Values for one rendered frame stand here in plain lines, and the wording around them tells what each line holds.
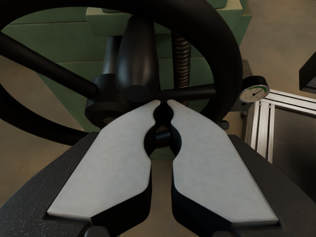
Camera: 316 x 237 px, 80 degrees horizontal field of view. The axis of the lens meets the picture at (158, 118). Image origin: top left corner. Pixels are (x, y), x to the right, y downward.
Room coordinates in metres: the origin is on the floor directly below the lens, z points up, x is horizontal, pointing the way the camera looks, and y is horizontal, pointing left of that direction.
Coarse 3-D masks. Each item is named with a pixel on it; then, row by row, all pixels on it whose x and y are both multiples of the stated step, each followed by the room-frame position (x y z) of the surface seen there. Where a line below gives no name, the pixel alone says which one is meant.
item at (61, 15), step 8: (240, 0) 0.30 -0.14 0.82; (56, 8) 0.31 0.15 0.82; (64, 8) 0.31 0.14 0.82; (72, 8) 0.31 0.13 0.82; (80, 8) 0.31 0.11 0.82; (24, 16) 0.31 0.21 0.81; (32, 16) 0.31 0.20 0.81; (40, 16) 0.31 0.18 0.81; (48, 16) 0.31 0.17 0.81; (56, 16) 0.31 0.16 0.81; (64, 16) 0.31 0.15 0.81; (72, 16) 0.31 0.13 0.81; (80, 16) 0.31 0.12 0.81
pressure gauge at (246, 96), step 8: (248, 80) 0.26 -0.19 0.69; (256, 80) 0.25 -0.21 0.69; (264, 80) 0.25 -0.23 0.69; (248, 88) 0.24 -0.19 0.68; (256, 88) 0.24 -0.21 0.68; (264, 88) 0.24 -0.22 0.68; (240, 96) 0.24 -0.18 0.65; (248, 96) 0.24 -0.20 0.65; (256, 96) 0.24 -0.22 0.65; (264, 96) 0.24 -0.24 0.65
